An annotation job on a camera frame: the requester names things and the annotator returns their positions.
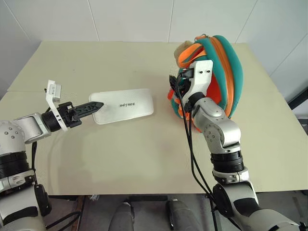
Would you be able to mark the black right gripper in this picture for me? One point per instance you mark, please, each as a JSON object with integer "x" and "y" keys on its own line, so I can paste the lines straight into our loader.
{"x": 185, "y": 79}

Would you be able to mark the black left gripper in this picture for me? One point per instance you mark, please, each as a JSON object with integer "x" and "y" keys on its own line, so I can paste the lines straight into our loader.
{"x": 68, "y": 115}

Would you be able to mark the white box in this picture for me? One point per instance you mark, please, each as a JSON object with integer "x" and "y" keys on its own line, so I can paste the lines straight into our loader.
{"x": 122, "y": 106}

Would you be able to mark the orange and teal backpack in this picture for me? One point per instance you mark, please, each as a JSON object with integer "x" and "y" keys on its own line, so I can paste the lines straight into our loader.
{"x": 226, "y": 72}

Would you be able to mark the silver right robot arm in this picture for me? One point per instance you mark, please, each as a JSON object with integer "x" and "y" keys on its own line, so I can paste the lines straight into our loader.
{"x": 221, "y": 134}

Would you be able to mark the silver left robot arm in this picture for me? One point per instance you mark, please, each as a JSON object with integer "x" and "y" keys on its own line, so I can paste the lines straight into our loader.
{"x": 14, "y": 134}

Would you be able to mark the beige plush piece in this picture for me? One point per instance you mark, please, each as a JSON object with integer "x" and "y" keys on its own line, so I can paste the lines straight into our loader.
{"x": 181, "y": 51}

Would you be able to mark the grey rounded shape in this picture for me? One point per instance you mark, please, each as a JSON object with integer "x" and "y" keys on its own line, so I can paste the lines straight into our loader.
{"x": 121, "y": 217}
{"x": 184, "y": 216}

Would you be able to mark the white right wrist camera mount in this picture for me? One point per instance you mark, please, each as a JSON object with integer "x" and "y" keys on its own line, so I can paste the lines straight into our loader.
{"x": 201, "y": 77}

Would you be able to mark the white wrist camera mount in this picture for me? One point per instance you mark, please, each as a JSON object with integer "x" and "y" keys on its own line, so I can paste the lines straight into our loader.
{"x": 201, "y": 77}
{"x": 53, "y": 92}

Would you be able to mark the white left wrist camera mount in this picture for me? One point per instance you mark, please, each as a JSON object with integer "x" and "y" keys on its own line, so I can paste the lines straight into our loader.
{"x": 53, "y": 92}

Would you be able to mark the dark frame furniture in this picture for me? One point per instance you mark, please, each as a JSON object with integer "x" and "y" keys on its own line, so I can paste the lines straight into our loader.
{"x": 299, "y": 106}

